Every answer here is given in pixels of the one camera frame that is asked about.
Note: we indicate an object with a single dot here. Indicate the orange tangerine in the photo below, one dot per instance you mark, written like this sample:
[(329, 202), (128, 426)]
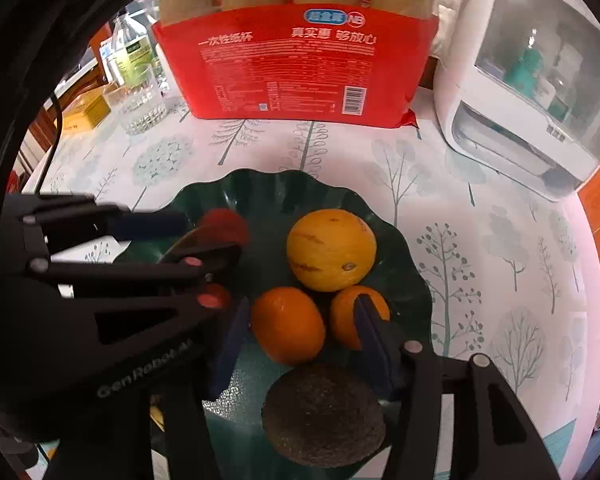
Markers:
[(287, 325), (342, 314)]

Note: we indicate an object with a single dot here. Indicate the teal striped table runner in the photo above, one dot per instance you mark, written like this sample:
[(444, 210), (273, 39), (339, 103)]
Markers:
[(557, 443)]

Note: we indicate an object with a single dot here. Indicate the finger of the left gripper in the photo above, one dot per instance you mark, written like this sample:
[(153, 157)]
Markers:
[(73, 219), (181, 268)]

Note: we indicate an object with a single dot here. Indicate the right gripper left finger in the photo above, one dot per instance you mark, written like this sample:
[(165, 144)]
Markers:
[(111, 438)]

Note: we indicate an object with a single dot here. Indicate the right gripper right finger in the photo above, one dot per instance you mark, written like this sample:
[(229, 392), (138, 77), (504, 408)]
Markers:
[(493, 436)]

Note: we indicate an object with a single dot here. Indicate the yellow tin box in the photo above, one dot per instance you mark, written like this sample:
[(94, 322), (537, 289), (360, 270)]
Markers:
[(85, 112)]

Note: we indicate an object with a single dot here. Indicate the red paper cup package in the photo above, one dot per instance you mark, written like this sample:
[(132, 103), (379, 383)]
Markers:
[(358, 62)]

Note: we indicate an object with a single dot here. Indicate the white countertop sterilizer appliance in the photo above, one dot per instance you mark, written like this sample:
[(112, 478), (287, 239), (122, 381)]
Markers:
[(519, 91)]

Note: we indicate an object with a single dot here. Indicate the dark green scalloped plate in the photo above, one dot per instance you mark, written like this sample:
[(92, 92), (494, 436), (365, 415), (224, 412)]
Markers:
[(271, 204)]

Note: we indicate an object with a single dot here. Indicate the clear bottle green label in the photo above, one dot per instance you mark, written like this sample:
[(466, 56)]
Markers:
[(133, 52)]

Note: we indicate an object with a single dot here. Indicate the clear drinking glass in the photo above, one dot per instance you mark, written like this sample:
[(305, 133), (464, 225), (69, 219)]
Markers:
[(137, 106)]

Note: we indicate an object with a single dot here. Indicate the overripe brown banana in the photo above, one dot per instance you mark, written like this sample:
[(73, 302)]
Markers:
[(188, 245)]

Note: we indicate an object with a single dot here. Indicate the dark brown avocado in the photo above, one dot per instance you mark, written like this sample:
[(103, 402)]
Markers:
[(320, 415)]

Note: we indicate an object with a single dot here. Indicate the large yellow orange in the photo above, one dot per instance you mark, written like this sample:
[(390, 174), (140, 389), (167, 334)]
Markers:
[(330, 249)]

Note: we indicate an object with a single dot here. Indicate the red cherry tomato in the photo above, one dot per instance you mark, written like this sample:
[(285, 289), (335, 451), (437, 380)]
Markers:
[(214, 296)]

